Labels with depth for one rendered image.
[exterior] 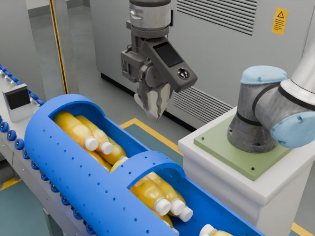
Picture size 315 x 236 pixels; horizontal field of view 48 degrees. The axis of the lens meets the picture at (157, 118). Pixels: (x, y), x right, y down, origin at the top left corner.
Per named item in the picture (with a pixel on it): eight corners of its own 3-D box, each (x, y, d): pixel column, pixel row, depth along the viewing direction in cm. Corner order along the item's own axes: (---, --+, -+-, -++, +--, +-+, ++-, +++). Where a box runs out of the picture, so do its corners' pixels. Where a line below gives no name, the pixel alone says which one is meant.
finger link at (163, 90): (152, 107, 82) (151, 71, 77) (169, 118, 78) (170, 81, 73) (141, 112, 80) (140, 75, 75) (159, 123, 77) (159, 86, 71)
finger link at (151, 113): (141, 112, 80) (140, 75, 75) (159, 123, 77) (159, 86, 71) (130, 117, 79) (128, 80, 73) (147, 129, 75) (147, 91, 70)
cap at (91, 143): (85, 140, 108) (87, 143, 107) (95, 136, 110) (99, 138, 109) (85, 151, 110) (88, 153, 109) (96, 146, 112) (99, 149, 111)
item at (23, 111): (31, 112, 164) (24, 83, 155) (35, 116, 162) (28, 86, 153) (10, 121, 159) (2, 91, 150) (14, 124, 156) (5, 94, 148)
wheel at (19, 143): (21, 136, 142) (16, 136, 140) (26, 142, 139) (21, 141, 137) (16, 146, 142) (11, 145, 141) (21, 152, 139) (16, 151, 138)
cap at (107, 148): (107, 153, 117) (110, 156, 116) (99, 151, 114) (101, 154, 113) (113, 143, 117) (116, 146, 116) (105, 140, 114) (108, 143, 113)
